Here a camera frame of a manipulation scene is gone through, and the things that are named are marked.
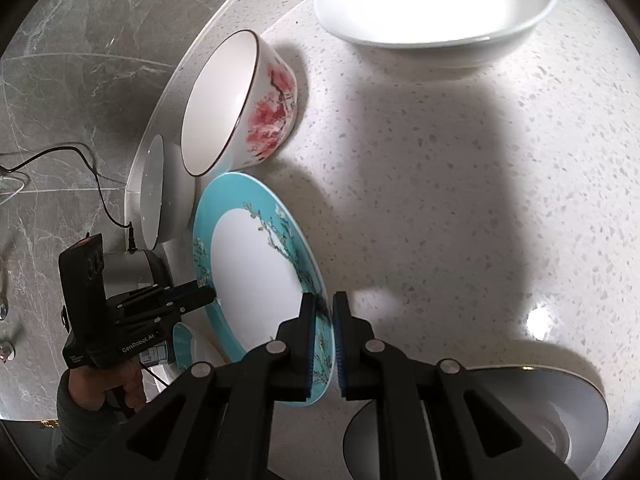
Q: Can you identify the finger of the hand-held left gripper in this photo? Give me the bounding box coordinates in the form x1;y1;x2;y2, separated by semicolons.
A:
107;282;202;311
120;286;217;332

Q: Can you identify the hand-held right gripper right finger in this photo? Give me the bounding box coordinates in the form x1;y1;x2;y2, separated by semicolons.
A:
333;291;593;480

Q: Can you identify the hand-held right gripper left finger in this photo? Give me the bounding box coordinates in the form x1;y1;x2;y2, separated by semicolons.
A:
67;292;333;480

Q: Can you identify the teal floral plate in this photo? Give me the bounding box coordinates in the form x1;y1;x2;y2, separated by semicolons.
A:
192;171;335;407

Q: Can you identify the pink floral bowl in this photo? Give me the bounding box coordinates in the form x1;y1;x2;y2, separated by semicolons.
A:
180;30;300;177

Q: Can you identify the person's left forearm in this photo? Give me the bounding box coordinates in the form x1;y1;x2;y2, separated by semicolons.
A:
42;371;133;480

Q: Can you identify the person's left hand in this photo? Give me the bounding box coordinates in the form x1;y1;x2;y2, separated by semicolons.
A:
67;359;149;415

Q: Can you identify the small teal saucer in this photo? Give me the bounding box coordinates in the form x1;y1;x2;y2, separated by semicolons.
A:
172;322;227;369

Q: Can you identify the white speckled bowl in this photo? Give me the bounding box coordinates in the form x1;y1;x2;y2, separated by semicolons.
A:
138;133;195;252

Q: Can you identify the white gold-rimmed bowl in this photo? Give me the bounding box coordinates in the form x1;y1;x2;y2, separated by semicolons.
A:
342;364;610;480

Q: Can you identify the large white bowl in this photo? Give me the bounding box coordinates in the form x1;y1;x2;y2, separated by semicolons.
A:
313;0;559;70

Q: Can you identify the black cable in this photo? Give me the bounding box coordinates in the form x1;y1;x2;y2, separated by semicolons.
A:
0;146;137;254

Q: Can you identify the white cable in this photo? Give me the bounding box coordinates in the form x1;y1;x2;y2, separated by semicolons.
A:
0;169;30;207

